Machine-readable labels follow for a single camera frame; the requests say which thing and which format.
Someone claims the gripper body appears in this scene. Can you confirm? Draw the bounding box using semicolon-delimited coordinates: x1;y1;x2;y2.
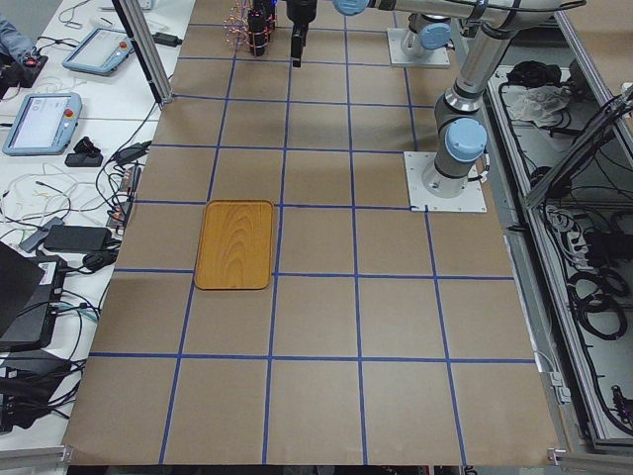
286;0;317;46

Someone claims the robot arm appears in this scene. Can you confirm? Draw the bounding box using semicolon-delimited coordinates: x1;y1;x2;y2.
401;13;451;57
332;1;586;184

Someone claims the dark wine bottle left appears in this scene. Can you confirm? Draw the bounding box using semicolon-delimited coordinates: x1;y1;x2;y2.
246;0;276;56

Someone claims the wooden tray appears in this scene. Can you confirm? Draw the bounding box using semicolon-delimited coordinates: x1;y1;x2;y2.
194;200;274;291

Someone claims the teach pendant far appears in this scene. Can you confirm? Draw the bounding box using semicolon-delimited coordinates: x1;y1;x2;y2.
62;28;134;76

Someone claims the teach pendant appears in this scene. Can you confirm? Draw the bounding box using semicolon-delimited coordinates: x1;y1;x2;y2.
62;28;134;76
2;92;83;156

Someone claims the white crumpled cloth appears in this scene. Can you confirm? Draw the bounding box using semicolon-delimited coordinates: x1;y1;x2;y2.
508;85;571;128

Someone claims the teach pendant near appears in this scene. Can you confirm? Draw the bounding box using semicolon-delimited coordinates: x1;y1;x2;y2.
2;92;83;156

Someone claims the black power adapter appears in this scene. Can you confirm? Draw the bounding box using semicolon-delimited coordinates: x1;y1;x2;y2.
44;225;112;253

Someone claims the black laptop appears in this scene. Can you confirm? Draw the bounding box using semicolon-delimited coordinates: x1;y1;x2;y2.
1;243;66;352

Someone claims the copper wire bottle basket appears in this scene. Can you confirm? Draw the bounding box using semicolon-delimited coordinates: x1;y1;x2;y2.
224;0;254;53

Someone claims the aluminium frame post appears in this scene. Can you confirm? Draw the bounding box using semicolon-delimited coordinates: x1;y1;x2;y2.
112;0;172;107

